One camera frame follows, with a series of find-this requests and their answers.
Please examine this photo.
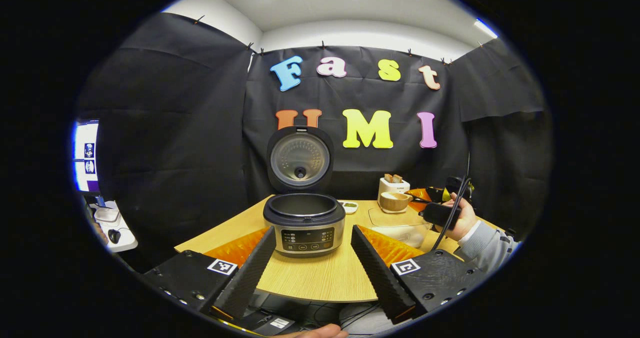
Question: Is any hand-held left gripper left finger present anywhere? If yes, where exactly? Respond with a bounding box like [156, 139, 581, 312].
[140, 225, 277, 321]

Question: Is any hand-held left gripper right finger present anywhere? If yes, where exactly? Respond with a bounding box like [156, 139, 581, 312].
[350, 224, 490, 324]

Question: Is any wooden spoon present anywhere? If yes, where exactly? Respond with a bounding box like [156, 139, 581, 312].
[378, 191, 415, 214]

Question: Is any clear rice container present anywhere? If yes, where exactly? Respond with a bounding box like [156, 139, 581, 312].
[368, 207, 433, 248]

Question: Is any dark grey rice cooker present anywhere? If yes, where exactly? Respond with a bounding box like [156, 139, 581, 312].
[262, 126, 347, 258]

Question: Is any white toaster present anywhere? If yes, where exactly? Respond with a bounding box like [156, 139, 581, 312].
[377, 177, 411, 198]

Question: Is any white side desk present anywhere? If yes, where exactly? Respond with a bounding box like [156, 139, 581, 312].
[85, 200, 138, 253]

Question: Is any black backdrop cloth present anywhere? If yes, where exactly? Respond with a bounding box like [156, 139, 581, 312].
[75, 12, 553, 273]

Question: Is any small ceiling light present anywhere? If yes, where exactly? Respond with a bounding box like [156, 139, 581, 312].
[473, 19, 499, 39]

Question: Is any computer monitor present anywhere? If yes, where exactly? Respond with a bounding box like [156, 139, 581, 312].
[72, 119, 101, 194]

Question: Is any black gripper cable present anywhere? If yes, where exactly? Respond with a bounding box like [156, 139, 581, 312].
[431, 175, 473, 251]

